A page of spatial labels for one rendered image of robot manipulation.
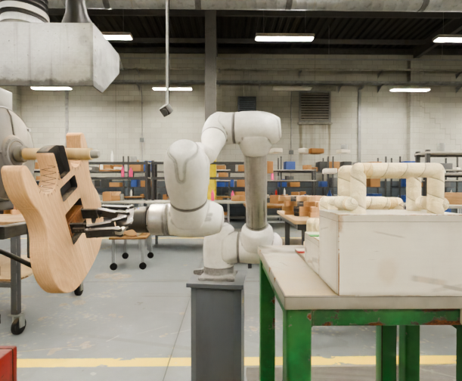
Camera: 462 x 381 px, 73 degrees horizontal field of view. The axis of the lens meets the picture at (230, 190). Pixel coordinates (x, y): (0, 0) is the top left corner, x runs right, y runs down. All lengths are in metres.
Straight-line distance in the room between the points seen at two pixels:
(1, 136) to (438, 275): 1.09
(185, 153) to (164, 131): 11.53
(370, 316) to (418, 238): 0.20
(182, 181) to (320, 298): 0.41
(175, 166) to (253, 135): 0.59
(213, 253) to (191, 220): 0.75
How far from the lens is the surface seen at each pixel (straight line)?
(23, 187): 0.79
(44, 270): 0.90
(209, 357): 1.71
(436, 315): 0.86
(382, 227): 0.73
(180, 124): 12.22
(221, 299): 1.58
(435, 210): 0.80
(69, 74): 0.83
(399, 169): 0.76
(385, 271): 0.75
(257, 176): 1.37
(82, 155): 0.94
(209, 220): 0.86
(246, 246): 1.54
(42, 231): 0.87
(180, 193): 0.78
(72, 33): 0.86
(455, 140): 14.86
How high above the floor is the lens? 1.16
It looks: 1 degrees down
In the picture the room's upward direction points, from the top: straight up
